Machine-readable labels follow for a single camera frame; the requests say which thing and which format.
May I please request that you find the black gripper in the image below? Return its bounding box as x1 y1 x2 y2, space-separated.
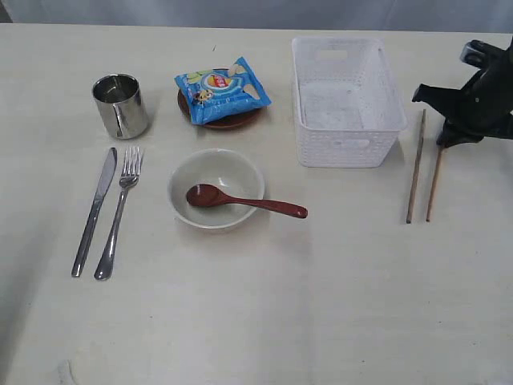
412 47 512 147

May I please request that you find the wooden chopstick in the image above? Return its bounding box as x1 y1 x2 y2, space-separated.
406 109 426 224
426 146 444 222

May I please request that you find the white plastic woven basket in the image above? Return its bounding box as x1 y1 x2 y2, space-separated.
292 37 407 168

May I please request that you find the brown wooden plate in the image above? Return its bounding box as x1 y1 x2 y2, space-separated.
177 87 271 130

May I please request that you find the grey ceramic bowl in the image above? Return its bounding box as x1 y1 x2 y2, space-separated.
168 148 265 232

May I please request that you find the blue chips bag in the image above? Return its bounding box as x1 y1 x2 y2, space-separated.
174 57 272 125

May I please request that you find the brown wooden spoon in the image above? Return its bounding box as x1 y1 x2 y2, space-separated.
186 184 309 219

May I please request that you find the silver fork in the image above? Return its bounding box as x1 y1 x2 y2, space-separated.
94 146 143 281

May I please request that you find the stainless steel cup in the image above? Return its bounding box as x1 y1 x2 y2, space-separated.
91 74 150 140

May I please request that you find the silver table knife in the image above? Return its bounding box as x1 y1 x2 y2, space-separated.
71 148 117 278

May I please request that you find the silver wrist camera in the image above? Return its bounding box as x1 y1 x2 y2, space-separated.
459 39 503 69

